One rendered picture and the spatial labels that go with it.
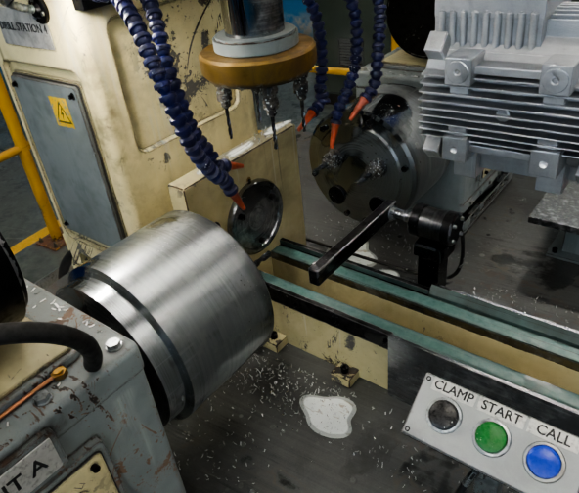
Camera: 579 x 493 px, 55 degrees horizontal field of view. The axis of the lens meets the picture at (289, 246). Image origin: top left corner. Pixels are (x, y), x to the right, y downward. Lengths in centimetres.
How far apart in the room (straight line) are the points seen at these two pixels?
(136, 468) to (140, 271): 23
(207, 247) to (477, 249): 75
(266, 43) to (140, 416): 52
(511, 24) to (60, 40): 64
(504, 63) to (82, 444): 59
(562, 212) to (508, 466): 76
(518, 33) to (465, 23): 6
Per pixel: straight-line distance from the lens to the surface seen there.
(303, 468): 91
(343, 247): 92
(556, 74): 62
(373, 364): 97
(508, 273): 127
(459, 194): 132
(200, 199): 94
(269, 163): 106
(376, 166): 108
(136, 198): 101
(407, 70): 132
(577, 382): 96
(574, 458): 61
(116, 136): 97
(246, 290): 75
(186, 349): 69
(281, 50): 85
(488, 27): 68
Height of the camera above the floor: 155
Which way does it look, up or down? 34 degrees down
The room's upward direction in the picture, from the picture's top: 7 degrees counter-clockwise
